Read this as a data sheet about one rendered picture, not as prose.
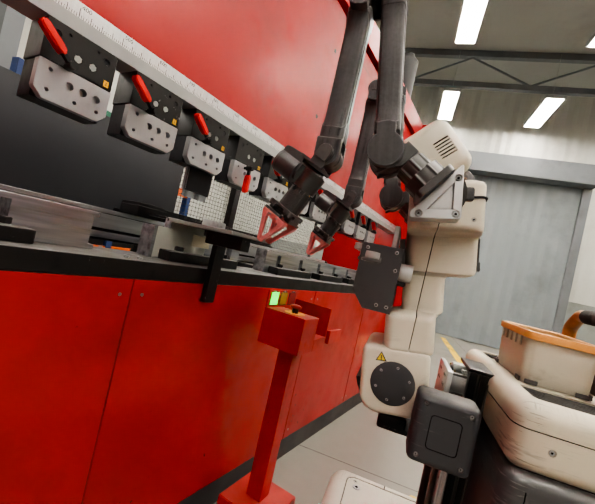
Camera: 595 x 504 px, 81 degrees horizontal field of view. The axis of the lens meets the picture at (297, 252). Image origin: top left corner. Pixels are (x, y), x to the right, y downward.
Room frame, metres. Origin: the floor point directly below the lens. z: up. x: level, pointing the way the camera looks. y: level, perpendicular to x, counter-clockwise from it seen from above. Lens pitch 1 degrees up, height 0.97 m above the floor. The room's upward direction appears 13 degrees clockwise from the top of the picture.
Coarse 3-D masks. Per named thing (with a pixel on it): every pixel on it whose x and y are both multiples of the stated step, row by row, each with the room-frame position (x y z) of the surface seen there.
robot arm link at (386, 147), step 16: (384, 0) 0.77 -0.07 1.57; (400, 0) 0.76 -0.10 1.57; (384, 16) 0.78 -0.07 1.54; (400, 16) 0.77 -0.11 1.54; (384, 32) 0.78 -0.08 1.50; (400, 32) 0.77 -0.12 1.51; (384, 48) 0.77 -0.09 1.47; (400, 48) 0.76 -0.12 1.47; (384, 64) 0.77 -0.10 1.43; (400, 64) 0.76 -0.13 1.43; (384, 80) 0.77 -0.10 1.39; (400, 80) 0.76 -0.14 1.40; (384, 96) 0.77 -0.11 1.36; (400, 96) 0.76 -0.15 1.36; (384, 112) 0.76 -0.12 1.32; (400, 112) 0.77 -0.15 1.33; (384, 128) 0.73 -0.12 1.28; (400, 128) 0.76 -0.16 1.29; (368, 144) 0.74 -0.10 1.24; (384, 144) 0.73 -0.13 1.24; (400, 144) 0.72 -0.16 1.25; (384, 160) 0.73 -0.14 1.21
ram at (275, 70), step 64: (0, 0) 0.70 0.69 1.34; (128, 0) 0.83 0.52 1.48; (192, 0) 0.97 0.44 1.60; (256, 0) 1.16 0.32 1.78; (320, 0) 1.46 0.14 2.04; (128, 64) 0.86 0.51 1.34; (192, 64) 1.00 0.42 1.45; (256, 64) 1.22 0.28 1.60; (320, 64) 1.55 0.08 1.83; (320, 128) 1.65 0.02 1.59
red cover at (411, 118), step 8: (344, 0) 1.58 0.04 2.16; (344, 8) 1.63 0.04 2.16; (376, 24) 1.88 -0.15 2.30; (376, 32) 1.90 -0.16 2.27; (368, 40) 1.84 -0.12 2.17; (376, 40) 1.92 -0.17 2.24; (368, 48) 1.89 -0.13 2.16; (376, 48) 1.94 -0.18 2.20; (368, 56) 1.96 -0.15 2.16; (376, 56) 1.96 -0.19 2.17; (376, 64) 2.01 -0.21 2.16; (408, 96) 2.52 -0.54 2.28; (408, 104) 2.56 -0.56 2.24; (408, 112) 2.59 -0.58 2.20; (416, 112) 2.75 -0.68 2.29; (408, 120) 2.63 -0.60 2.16; (416, 120) 2.79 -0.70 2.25; (408, 128) 2.77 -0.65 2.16; (416, 128) 2.83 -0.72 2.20
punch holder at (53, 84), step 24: (48, 48) 0.71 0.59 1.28; (72, 48) 0.75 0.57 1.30; (96, 48) 0.79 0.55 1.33; (24, 72) 0.74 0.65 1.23; (48, 72) 0.72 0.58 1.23; (72, 72) 0.76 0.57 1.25; (96, 72) 0.80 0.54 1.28; (24, 96) 0.74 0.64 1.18; (48, 96) 0.73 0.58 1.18; (72, 96) 0.76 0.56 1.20; (96, 96) 0.81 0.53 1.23; (96, 120) 0.81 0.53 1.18
